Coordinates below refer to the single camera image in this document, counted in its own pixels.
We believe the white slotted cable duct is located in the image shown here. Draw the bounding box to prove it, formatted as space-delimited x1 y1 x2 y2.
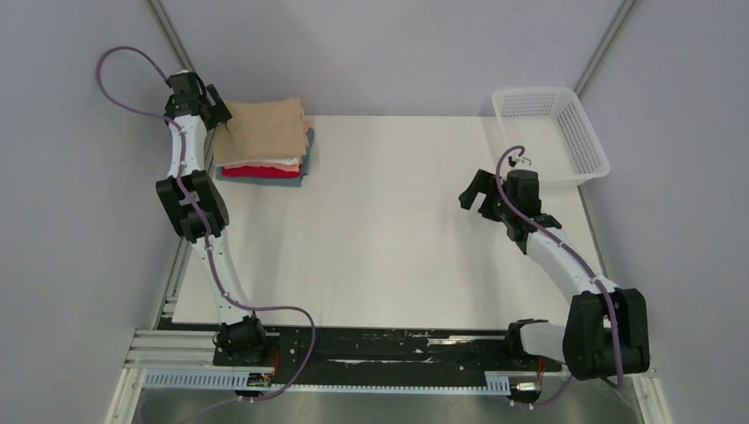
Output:
141 369 511 396

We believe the left side aluminium rail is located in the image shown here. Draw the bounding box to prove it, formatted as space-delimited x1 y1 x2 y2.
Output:
153 123 219 330

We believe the right corner aluminium post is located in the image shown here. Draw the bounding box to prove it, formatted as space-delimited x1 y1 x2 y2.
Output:
573 0 639 98

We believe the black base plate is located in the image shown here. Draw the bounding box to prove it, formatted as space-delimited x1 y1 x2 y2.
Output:
213 326 561 388

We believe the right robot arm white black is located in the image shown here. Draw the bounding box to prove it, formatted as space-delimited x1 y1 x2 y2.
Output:
458 170 651 381

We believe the pink folded t shirt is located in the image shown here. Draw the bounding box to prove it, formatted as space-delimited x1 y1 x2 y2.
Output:
223 120 312 171

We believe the red folded t shirt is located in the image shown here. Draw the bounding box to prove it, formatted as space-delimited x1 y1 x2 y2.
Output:
220 166 302 179

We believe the white folded t shirt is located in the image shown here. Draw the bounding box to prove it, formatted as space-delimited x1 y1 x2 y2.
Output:
227 156 304 170

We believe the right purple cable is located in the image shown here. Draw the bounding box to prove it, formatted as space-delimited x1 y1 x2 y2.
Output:
495 145 625 410

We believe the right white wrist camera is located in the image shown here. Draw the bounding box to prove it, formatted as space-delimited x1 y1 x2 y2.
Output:
507 152 533 169

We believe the left corner aluminium post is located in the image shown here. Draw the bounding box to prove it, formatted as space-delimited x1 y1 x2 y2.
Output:
145 0 195 73

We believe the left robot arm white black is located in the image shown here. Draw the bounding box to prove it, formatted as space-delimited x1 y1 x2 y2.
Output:
155 71 270 366

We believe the aluminium frame rail front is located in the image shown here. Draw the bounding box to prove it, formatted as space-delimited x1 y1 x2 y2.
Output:
125 326 566 379

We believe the blue grey folded t shirt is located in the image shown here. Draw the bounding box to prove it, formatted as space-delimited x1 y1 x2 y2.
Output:
214 129 315 188

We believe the corner aluminium post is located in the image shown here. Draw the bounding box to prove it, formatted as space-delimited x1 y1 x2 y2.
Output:
573 0 639 98
145 0 195 73

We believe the white plastic basket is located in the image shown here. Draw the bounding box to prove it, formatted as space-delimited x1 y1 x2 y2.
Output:
491 87 610 188

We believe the beige t shirt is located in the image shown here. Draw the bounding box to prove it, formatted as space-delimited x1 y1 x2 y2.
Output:
213 96 308 166

